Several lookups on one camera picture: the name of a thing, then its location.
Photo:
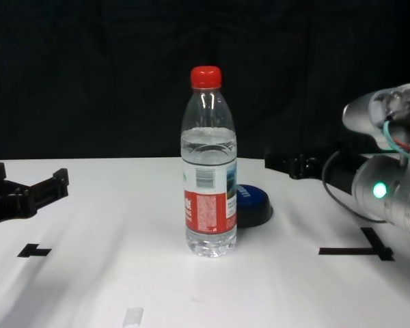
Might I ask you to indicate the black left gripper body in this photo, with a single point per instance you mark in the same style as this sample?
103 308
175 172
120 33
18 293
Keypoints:
3 203

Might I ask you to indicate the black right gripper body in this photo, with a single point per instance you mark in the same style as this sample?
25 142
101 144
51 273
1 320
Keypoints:
341 171

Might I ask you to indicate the clear water bottle red cap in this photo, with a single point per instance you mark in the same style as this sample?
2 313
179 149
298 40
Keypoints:
208 205

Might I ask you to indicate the short black T tape mark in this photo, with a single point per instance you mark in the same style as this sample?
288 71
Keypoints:
34 252

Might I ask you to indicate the clear tape piece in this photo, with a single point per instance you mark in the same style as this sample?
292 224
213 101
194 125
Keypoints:
134 316

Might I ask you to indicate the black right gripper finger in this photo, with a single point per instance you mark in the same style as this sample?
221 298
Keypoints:
297 167

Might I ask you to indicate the dark blue round lid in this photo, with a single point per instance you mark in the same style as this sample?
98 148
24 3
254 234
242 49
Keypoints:
254 208

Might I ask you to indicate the black backdrop curtain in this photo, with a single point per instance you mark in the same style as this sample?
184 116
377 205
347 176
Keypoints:
89 68

